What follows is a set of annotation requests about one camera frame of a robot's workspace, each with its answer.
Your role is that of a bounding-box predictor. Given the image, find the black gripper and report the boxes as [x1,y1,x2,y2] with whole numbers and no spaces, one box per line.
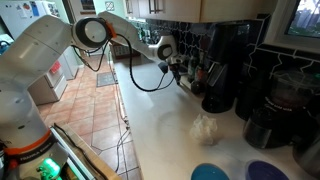
[166,54,185,86]

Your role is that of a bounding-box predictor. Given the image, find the wooden tray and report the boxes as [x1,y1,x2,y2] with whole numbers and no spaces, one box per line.
[179,73,202,92]

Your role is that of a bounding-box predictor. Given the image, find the dark bottle with red label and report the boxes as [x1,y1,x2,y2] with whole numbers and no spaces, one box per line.
[191,62,208,96]

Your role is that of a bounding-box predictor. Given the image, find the tall black coffee maker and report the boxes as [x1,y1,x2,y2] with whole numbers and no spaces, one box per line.
[200,22,252,114]

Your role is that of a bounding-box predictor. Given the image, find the crumpled white cloth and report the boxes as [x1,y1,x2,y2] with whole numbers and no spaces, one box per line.
[188,113,219,147]

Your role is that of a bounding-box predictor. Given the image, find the wooden upper cabinets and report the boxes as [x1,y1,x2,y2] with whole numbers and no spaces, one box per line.
[124,0,278,24]

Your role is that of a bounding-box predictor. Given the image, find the grey floor mat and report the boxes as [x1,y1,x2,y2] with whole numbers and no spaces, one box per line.
[95,71,118,89]

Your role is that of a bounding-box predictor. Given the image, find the teal blue bowl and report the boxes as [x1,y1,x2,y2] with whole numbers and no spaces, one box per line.
[189,162,231,180]

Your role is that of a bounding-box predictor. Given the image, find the wooden robot platform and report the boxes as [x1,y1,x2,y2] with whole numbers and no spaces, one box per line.
[49,123,123,180]

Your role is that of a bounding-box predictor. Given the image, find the red towel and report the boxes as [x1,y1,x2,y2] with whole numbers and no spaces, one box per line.
[49,60,63,75]

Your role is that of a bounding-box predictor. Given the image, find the dark purple bowl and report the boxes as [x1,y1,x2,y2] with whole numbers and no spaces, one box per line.
[244,159,291,180]

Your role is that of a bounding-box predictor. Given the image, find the white fridge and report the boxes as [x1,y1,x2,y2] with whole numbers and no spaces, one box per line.
[0,0,80,81]

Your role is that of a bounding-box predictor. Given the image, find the blue kettle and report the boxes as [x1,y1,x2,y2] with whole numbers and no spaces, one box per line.
[0,40,8,56]

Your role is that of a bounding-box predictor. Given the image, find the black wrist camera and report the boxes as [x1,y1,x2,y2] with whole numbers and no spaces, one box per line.
[157,61,170,75]

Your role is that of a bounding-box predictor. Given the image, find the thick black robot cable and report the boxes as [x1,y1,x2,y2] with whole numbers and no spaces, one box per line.
[71,32,177,93]

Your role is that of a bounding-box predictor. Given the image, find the thin cable on floor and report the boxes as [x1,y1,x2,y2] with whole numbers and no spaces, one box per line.
[114,83,131,174]

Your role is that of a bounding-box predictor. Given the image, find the framed wall picture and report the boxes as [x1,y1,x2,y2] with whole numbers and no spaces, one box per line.
[104,0,115,12]

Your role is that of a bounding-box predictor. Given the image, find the thin black power cable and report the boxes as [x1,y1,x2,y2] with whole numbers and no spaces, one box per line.
[53,123,108,180]

